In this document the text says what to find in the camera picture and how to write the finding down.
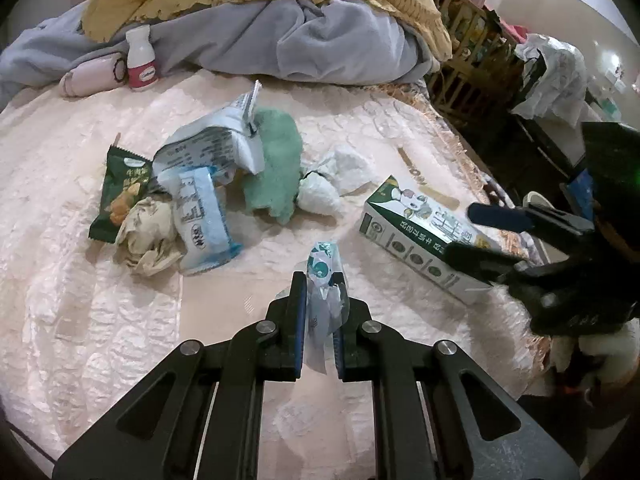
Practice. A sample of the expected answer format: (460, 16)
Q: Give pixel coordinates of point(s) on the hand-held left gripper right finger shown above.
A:
(340, 355)

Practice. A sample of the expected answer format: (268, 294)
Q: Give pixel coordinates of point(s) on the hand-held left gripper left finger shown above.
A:
(298, 320)

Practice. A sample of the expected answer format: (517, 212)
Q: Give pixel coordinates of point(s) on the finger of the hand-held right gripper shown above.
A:
(500, 215)
(480, 260)

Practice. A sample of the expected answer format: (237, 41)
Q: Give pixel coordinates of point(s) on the small white teal wrapper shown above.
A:
(320, 270)

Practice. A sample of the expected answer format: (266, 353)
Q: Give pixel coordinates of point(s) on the green white milk carton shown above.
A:
(405, 230)

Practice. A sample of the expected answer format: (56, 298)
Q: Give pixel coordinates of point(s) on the light blue white packet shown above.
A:
(200, 220)

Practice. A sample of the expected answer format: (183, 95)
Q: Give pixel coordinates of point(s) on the grey printed packet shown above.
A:
(210, 145)

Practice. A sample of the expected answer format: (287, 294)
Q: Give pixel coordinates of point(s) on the green snack packet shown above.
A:
(117, 195)

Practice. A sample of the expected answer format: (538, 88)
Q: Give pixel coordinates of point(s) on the floral bed sheet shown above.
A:
(470, 160)

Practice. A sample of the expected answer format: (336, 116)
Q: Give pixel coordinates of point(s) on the black swivel chair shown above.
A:
(540, 145)

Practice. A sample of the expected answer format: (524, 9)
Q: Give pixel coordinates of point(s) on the crumpled white tissue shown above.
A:
(320, 195)

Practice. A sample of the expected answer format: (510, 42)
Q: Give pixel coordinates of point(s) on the wooden crib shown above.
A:
(465, 85)

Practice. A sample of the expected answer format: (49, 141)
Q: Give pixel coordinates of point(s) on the white plastic bag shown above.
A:
(555, 80)

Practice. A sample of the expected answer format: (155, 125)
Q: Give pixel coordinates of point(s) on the green cloth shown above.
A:
(275, 170)

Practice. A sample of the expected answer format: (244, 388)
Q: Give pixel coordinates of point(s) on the crumpled beige paper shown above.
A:
(145, 235)

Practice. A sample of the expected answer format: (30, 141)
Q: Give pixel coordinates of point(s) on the grey-blue blanket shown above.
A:
(300, 40)

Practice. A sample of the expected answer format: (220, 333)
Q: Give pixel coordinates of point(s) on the white pill bottle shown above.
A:
(141, 60)

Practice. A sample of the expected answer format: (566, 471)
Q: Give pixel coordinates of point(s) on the pink rolled pouch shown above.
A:
(90, 77)

